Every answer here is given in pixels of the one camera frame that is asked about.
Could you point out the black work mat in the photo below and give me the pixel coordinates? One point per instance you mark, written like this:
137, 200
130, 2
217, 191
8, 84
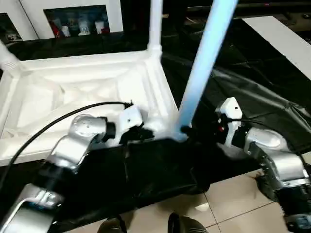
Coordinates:
243, 97

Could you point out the white plastic table top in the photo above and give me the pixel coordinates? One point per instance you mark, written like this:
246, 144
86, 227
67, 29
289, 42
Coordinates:
60, 77

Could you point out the small red object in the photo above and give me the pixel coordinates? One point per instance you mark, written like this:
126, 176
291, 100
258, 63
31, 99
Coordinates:
105, 31

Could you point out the red bottle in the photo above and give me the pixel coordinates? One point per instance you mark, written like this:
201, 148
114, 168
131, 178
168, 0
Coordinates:
56, 29

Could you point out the white glass door cabinet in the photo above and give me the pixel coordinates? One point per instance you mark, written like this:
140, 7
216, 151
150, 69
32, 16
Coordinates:
114, 14

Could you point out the white blue patterned container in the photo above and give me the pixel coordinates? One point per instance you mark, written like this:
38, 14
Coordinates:
83, 26

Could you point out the dark robot foot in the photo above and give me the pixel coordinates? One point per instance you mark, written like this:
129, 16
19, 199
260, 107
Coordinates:
187, 224
113, 225

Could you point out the white mug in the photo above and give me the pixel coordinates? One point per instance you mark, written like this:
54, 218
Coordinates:
64, 31
98, 26

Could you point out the dark left robot foot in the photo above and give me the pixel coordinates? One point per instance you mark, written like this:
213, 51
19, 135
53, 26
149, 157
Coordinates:
113, 225

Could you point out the small white figurine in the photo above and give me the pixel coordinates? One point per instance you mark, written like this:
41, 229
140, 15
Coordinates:
11, 37

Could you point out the dark metal bar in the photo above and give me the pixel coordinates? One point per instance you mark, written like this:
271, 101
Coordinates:
267, 6

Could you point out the white flat board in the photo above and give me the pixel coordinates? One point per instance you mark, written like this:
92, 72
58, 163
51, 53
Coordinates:
279, 41

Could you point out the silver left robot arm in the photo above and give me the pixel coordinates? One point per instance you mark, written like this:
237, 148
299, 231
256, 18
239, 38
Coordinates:
70, 143

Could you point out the dark right robot foot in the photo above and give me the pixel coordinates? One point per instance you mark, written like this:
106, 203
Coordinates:
187, 224

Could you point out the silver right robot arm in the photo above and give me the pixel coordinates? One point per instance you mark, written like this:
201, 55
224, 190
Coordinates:
272, 150

